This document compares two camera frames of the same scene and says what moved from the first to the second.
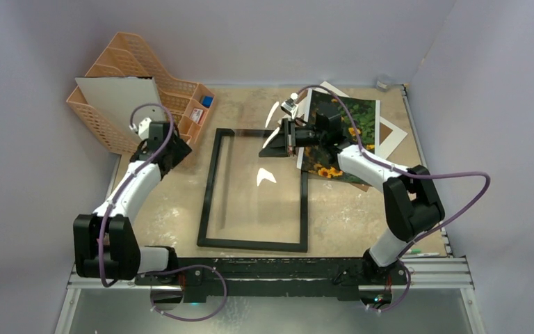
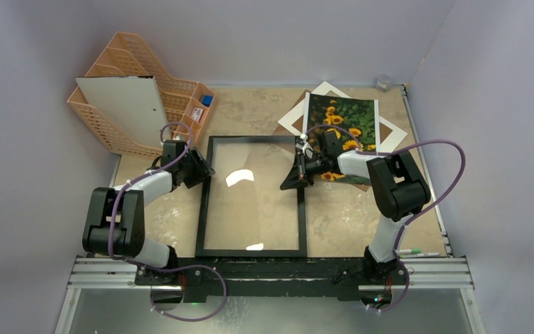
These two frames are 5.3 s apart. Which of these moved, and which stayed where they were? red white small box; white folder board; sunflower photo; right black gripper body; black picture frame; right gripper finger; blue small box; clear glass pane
Moved: right gripper finger; right black gripper body; clear glass pane; black picture frame
Stayed: sunflower photo; red white small box; white folder board; blue small box
